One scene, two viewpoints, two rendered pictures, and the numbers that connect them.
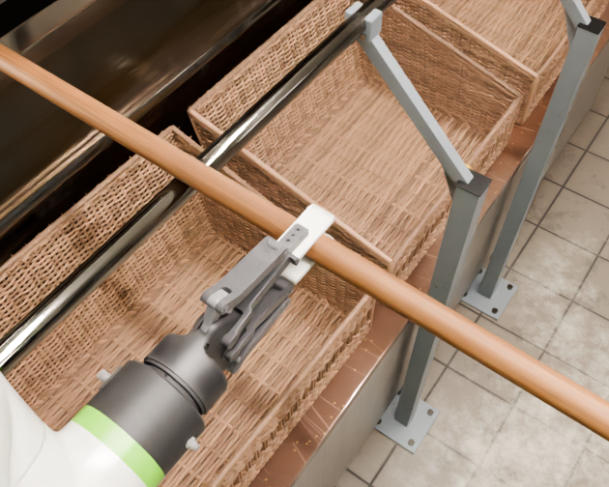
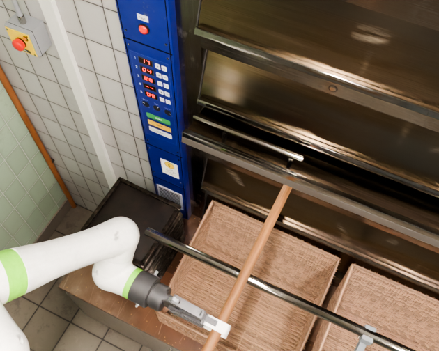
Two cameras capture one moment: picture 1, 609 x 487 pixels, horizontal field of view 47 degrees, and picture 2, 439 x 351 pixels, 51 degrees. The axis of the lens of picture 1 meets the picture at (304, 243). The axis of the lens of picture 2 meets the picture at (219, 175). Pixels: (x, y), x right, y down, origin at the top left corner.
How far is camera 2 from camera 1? 0.85 m
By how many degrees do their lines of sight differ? 41
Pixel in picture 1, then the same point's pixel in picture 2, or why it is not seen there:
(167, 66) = (357, 247)
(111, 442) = (128, 281)
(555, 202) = not seen: outside the picture
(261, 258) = (194, 310)
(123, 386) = (145, 279)
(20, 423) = (121, 257)
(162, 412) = (139, 293)
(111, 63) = (337, 224)
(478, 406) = not seen: outside the picture
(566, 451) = not seen: outside the picture
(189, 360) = (157, 297)
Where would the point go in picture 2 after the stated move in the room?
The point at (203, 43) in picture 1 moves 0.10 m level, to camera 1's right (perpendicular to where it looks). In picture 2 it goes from (380, 260) to (391, 287)
